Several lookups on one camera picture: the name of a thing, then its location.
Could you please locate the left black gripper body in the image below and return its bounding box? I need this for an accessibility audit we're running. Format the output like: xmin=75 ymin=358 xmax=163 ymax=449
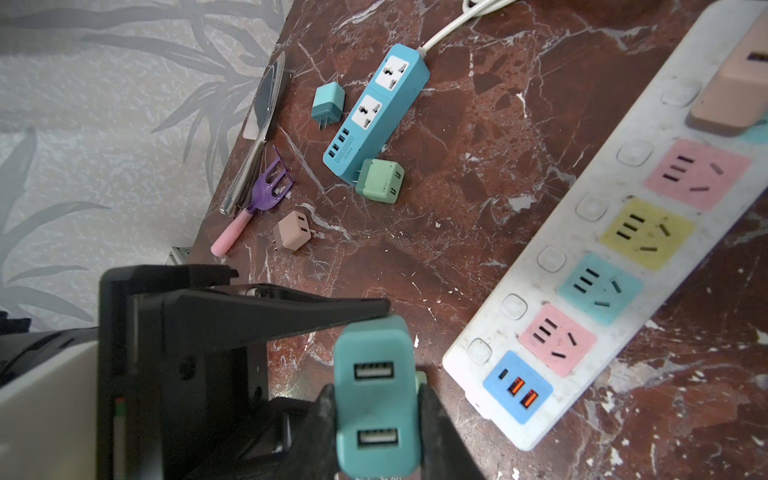
xmin=96 ymin=265 xmax=305 ymax=479

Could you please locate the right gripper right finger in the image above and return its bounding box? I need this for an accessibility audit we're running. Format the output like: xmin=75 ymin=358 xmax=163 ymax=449
xmin=418 ymin=384 xmax=484 ymax=480

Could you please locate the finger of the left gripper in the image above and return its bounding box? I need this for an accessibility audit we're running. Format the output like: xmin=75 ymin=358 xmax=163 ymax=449
xmin=162 ymin=284 xmax=391 ymax=354

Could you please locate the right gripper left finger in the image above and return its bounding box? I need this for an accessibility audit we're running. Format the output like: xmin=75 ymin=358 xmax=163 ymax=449
xmin=264 ymin=384 xmax=338 ymax=479

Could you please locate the teal cube charger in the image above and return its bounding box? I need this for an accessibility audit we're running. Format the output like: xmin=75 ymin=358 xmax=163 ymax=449
xmin=311 ymin=82 xmax=345 ymax=130
xmin=333 ymin=315 xmax=421 ymax=478

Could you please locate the white multicolour power strip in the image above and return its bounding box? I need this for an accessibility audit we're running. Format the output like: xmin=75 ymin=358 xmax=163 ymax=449
xmin=443 ymin=1 xmax=767 ymax=451

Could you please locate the pink cube charger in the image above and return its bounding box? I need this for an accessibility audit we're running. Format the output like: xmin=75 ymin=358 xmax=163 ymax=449
xmin=685 ymin=11 xmax=767 ymax=137
xmin=272 ymin=210 xmax=313 ymax=252

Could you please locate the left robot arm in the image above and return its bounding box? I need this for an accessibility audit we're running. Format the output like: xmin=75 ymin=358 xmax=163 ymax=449
xmin=1 ymin=265 xmax=390 ymax=479

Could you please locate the purple pink garden rake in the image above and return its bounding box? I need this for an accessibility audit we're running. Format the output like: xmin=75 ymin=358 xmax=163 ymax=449
xmin=210 ymin=155 xmax=294 ymax=258

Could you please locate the green cube charger by strip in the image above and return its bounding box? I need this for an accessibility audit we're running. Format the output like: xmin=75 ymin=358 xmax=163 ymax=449
xmin=355 ymin=159 xmax=405 ymax=204

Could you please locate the grey garden trowel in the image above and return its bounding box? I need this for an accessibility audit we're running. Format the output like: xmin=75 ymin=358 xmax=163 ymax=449
xmin=219 ymin=52 xmax=286 ymax=217

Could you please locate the blue power strip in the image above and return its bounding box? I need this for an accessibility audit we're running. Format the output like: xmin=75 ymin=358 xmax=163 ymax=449
xmin=323 ymin=44 xmax=430 ymax=185

